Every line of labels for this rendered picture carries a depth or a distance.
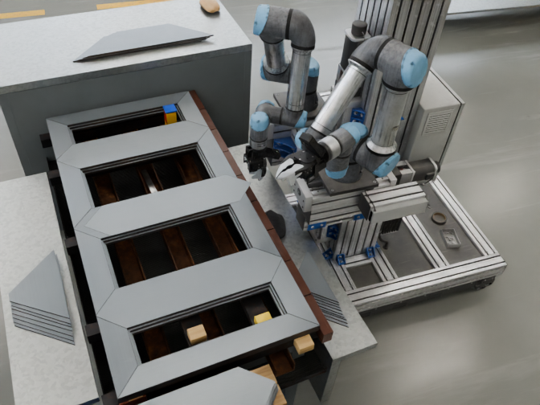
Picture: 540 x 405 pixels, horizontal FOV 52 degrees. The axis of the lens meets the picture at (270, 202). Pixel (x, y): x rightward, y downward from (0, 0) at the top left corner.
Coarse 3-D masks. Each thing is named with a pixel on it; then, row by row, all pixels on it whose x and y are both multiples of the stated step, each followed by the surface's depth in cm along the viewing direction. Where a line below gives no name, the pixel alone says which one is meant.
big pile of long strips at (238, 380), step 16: (240, 368) 188; (192, 384) 183; (208, 384) 183; (224, 384) 183; (240, 384) 184; (256, 384) 184; (272, 384) 184; (160, 400) 178; (176, 400) 178; (192, 400) 179; (208, 400) 179; (224, 400) 179; (240, 400) 180; (256, 400) 180; (272, 400) 186
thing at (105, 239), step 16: (144, 112) 284; (160, 112) 287; (80, 128) 274; (192, 144) 268; (128, 160) 258; (144, 160) 261; (96, 208) 234; (224, 208) 241; (80, 224) 228; (160, 224) 232; (176, 224) 234; (240, 224) 233; (112, 240) 226; (112, 272) 215; (256, 288) 212; (272, 288) 213; (208, 304) 206; (224, 304) 208; (160, 320) 200; (176, 320) 202; (256, 352) 195; (208, 368) 189; (160, 384) 183
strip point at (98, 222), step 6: (102, 210) 234; (96, 216) 231; (102, 216) 231; (90, 222) 229; (96, 222) 229; (102, 222) 229; (90, 228) 226; (96, 228) 227; (102, 228) 227; (108, 228) 227; (108, 234) 225
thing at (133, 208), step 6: (132, 198) 239; (138, 198) 240; (126, 204) 237; (132, 204) 237; (138, 204) 237; (126, 210) 235; (132, 210) 235; (138, 210) 235; (144, 210) 235; (126, 216) 232; (132, 216) 232; (138, 216) 233; (144, 216) 233; (132, 222) 230; (138, 222) 230; (144, 222) 231; (132, 228) 228
